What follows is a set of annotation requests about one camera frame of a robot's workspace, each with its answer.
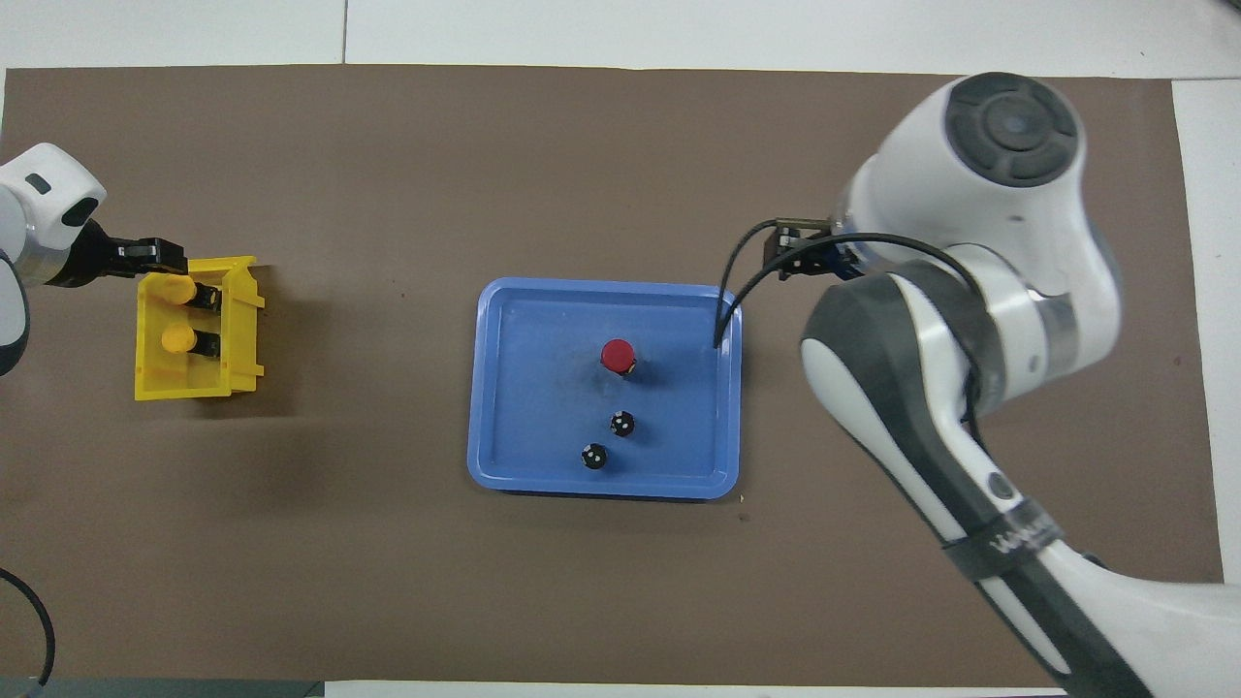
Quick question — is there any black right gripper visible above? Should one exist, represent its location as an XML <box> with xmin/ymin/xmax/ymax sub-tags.
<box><xmin>764</xmin><ymin>217</ymin><xmax>866</xmax><ymax>284</ymax></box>

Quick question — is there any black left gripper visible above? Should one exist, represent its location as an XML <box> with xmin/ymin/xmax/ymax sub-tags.
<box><xmin>44</xmin><ymin>221</ymin><xmax>190</xmax><ymax>290</ymax></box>

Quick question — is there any yellow push button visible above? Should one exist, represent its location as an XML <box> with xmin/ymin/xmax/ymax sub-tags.
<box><xmin>160</xmin><ymin>324</ymin><xmax>222</xmax><ymax>360</ymax></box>
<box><xmin>155</xmin><ymin>273</ymin><xmax>222</xmax><ymax>311</ymax></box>

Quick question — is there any blue plastic tray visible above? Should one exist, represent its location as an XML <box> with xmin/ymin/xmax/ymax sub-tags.
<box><xmin>466</xmin><ymin>277</ymin><xmax>745</xmax><ymax>501</ymax></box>

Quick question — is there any yellow plastic bin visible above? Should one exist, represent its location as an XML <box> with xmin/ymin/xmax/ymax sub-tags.
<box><xmin>134</xmin><ymin>255</ymin><xmax>267</xmax><ymax>401</ymax></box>

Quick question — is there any brown paper table mat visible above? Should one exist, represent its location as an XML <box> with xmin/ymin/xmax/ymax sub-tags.
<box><xmin>0</xmin><ymin>64</ymin><xmax>1233</xmax><ymax>691</ymax></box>

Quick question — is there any dark grey panel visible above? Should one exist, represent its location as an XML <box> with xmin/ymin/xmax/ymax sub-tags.
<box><xmin>0</xmin><ymin>677</ymin><xmax>326</xmax><ymax>698</ymax></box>

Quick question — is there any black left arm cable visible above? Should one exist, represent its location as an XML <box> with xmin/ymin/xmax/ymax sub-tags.
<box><xmin>0</xmin><ymin>567</ymin><xmax>55</xmax><ymax>685</ymax></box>

